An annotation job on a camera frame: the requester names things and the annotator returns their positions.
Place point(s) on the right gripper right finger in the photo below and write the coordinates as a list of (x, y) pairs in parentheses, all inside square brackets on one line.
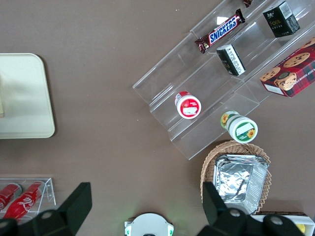
[(211, 204)]

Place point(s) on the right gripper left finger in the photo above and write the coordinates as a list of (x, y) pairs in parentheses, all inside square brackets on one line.
[(73, 204)]

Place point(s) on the aluminium foil tray stack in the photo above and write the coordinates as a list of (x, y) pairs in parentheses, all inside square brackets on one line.
[(241, 179)]

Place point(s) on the oval light wicker basket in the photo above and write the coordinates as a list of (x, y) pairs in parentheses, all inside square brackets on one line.
[(209, 159)]

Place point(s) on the cream plastic tray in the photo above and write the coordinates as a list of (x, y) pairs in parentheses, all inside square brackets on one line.
[(27, 98)]

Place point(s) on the clear acrylic bottle rack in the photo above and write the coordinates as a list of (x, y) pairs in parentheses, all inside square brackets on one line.
[(50, 191)]

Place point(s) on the red cola bottle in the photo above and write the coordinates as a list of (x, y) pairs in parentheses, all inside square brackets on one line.
[(24, 200), (7, 195)]

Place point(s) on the green lidded yogurt cup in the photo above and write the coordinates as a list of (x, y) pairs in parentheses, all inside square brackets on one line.
[(242, 129)]

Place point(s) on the yellow snack packet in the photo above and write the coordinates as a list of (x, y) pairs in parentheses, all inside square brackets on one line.
[(300, 228)]

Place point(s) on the white rectangular snack bin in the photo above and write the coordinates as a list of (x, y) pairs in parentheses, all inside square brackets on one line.
[(309, 222)]

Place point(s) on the red lidded yogurt cup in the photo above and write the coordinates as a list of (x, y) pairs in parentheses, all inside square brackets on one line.
[(189, 107)]

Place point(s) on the clear acrylic step shelf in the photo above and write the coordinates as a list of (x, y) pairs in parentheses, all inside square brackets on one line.
[(197, 81)]

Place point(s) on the small black box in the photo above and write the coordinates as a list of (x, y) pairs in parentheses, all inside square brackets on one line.
[(231, 60), (280, 19)]

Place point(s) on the red tartan cookie box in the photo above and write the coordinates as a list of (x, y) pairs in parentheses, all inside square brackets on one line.
[(292, 71)]

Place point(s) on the Snickers chocolate bar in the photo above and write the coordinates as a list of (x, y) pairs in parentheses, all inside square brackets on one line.
[(248, 3), (221, 30)]

